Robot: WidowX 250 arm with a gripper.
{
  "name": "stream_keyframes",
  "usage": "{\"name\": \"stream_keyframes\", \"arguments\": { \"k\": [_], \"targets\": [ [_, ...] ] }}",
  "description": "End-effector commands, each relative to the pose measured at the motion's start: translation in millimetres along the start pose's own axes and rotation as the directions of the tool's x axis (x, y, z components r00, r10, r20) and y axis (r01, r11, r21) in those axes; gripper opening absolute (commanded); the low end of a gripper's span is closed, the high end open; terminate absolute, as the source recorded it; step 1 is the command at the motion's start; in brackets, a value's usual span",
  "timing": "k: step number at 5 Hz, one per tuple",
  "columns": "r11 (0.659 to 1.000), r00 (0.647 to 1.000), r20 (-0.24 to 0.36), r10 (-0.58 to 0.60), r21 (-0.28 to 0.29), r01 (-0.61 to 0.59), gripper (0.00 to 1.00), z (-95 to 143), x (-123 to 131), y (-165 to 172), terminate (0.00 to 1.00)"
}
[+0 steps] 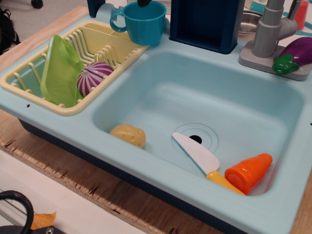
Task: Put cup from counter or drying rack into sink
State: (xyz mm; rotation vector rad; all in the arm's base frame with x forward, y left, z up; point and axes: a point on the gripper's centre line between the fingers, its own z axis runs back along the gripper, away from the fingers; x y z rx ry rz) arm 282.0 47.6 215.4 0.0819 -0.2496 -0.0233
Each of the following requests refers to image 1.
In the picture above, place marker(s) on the black bag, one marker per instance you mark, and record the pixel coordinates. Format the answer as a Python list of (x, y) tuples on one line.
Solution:
[(8, 35)]

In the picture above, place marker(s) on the purple toy onion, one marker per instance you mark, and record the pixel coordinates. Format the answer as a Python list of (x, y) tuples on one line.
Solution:
[(92, 75)]

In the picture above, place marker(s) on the red plastic cup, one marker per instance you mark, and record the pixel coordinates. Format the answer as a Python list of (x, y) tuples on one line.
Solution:
[(300, 16)]

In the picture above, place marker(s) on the dark blue pump column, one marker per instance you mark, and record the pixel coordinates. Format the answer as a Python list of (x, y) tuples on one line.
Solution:
[(93, 6)]

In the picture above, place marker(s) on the white toy knife yellow handle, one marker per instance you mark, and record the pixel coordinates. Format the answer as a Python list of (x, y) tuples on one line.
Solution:
[(205, 160)]

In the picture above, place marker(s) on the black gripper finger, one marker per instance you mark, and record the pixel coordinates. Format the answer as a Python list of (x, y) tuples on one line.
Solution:
[(143, 3)]

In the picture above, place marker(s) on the purple toy eggplant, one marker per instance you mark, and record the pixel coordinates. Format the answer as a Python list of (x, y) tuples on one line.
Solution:
[(295, 55)]

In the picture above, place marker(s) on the grey toy faucet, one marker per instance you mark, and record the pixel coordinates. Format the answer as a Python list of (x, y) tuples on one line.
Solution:
[(272, 27)]

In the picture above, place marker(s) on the dark blue water tank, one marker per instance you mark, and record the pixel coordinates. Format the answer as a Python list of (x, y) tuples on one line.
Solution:
[(208, 24)]

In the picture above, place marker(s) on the light blue toy sink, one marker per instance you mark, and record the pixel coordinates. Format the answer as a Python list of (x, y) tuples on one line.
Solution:
[(238, 112)]

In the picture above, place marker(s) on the green plastic plate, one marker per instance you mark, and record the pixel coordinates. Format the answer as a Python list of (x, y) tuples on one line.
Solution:
[(60, 74)]

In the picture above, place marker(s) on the orange toy carrot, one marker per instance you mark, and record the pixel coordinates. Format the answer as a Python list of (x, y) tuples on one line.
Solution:
[(246, 174)]

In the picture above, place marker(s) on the teal plastic cup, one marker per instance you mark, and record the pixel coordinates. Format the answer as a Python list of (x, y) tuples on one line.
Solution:
[(144, 25)]

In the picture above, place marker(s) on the yellow toy potato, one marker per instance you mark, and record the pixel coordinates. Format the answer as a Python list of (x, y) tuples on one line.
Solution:
[(130, 134)]

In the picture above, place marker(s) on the orange tape piece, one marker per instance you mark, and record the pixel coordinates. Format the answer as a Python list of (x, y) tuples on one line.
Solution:
[(43, 220)]

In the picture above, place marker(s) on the pale yellow drying rack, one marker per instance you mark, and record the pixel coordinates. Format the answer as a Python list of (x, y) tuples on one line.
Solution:
[(93, 41)]

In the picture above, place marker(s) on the metal bowl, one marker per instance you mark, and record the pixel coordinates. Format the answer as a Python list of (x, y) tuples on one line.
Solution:
[(249, 22)]

